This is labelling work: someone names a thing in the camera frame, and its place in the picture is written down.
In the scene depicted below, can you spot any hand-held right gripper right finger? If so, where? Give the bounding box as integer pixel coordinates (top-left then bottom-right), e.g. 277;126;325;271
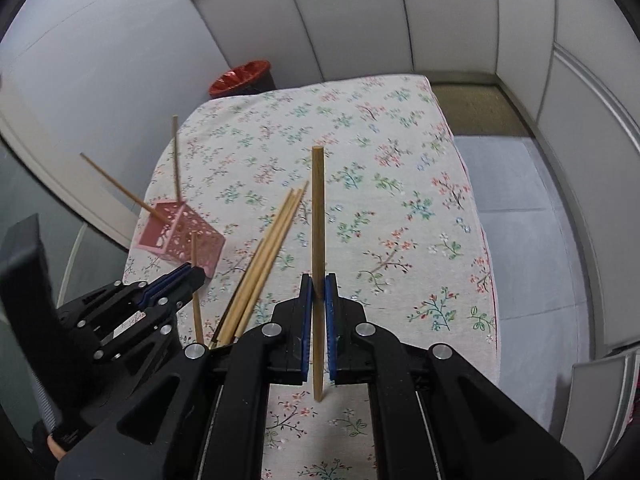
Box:
324;273;584;480

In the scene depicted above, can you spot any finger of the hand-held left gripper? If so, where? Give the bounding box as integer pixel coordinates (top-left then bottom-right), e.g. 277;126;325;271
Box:
56;263;195;329
92;267;207;362

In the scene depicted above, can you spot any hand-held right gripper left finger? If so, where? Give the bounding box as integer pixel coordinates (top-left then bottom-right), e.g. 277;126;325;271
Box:
55;273;315;480

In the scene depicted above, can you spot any pink perforated chopstick holder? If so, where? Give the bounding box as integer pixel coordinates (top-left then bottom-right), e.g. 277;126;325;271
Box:
131;200;226;279

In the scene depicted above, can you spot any person's left hand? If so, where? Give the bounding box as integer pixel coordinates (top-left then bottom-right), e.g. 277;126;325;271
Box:
32;422;68;462

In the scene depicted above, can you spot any glass door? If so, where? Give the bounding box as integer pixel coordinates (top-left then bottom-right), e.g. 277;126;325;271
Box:
0;72;138;321

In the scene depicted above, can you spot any floral tablecloth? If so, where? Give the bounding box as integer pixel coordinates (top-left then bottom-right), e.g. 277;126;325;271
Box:
122;74;503;480

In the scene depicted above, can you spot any red trash bin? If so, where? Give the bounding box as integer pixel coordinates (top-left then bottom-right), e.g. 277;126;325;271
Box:
208;60;275;100

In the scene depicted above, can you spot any grey floor mat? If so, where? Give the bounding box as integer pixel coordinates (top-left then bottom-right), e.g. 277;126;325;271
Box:
452;134;598;436

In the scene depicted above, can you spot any brown floor mat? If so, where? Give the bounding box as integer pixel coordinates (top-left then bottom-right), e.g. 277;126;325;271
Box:
431;84;532;137

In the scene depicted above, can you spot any white panel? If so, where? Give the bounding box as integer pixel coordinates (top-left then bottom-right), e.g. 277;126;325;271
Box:
571;349;640;453

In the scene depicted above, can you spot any white base cabinet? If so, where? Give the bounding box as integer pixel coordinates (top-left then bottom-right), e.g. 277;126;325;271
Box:
179;0;501;97

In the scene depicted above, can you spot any white side cabinet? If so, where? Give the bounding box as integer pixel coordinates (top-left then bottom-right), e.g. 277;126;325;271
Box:
492;0;640;356

